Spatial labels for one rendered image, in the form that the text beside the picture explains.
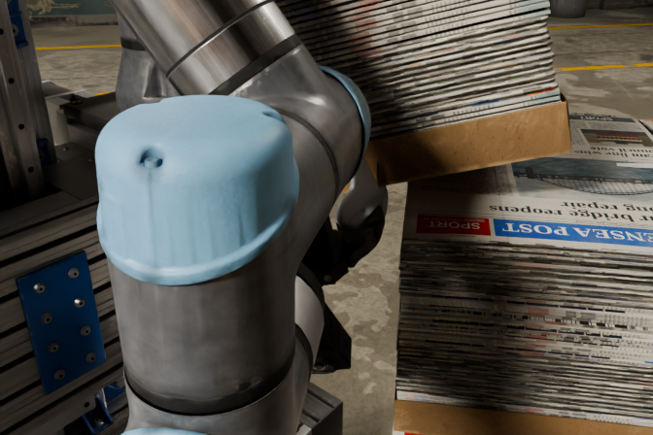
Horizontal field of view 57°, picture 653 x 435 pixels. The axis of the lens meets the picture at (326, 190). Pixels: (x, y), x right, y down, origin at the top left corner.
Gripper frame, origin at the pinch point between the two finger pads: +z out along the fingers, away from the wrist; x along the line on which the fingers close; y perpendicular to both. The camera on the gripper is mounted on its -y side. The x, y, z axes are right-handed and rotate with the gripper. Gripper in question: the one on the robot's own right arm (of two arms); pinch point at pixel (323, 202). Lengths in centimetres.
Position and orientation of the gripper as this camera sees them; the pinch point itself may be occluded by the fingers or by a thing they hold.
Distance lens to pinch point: 56.4
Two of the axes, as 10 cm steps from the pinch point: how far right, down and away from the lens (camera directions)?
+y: -2.6, -8.9, -3.7
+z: 1.5, -4.1, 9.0
